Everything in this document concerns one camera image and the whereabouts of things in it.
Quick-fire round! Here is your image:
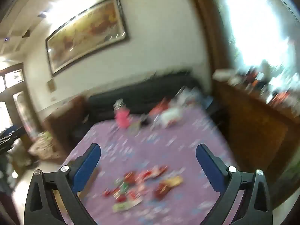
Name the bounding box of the black sofa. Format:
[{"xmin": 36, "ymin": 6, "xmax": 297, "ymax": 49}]
[{"xmin": 88, "ymin": 70, "xmax": 211, "ymax": 127}]

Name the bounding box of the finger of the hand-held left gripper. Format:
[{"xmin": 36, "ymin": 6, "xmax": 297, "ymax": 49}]
[{"xmin": 0, "ymin": 126, "xmax": 25, "ymax": 154}]

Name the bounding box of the framed painting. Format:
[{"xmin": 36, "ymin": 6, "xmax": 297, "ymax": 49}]
[{"xmin": 45, "ymin": 0, "xmax": 130, "ymax": 77}]

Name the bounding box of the brown armchair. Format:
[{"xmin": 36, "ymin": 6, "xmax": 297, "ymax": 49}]
[{"xmin": 42, "ymin": 96, "xmax": 89, "ymax": 160}]

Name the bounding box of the wooden glazed door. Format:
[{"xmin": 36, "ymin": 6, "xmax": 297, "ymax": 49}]
[{"xmin": 0, "ymin": 62, "xmax": 31, "ymax": 132}]

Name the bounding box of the row of cabinet clutter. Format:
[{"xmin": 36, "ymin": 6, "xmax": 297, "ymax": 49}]
[{"xmin": 212, "ymin": 61, "xmax": 300, "ymax": 113}]

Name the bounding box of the wooden cabinet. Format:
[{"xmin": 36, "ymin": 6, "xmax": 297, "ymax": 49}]
[{"xmin": 212, "ymin": 69, "xmax": 300, "ymax": 207}]

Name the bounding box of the bright window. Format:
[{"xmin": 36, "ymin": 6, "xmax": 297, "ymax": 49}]
[{"xmin": 208, "ymin": 0, "xmax": 300, "ymax": 75}]

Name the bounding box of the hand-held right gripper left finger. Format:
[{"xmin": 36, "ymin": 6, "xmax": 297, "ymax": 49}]
[{"xmin": 23, "ymin": 143, "xmax": 102, "ymax": 225}]

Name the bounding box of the white plastic bag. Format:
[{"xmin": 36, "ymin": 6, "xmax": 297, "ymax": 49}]
[{"xmin": 175, "ymin": 87, "xmax": 204, "ymax": 108}]

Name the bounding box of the beige printed cloth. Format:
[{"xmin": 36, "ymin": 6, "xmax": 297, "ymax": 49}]
[{"xmin": 28, "ymin": 131, "xmax": 64, "ymax": 160}]

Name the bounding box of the purple floral tablecloth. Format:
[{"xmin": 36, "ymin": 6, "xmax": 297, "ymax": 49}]
[{"xmin": 60, "ymin": 108, "xmax": 237, "ymax": 225}]

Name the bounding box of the pink sleeved bottle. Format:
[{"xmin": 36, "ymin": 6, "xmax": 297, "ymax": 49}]
[{"xmin": 114, "ymin": 100, "xmax": 132, "ymax": 129}]

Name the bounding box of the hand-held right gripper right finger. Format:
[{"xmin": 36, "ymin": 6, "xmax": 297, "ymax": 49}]
[{"xmin": 196, "ymin": 143, "xmax": 273, "ymax": 225}]

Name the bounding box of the yellow snack bar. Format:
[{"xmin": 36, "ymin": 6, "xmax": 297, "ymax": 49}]
[{"xmin": 163, "ymin": 175, "xmax": 184, "ymax": 189}]

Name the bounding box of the pile of snack packets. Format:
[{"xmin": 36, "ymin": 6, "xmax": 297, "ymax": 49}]
[{"xmin": 102, "ymin": 165, "xmax": 169, "ymax": 214}]

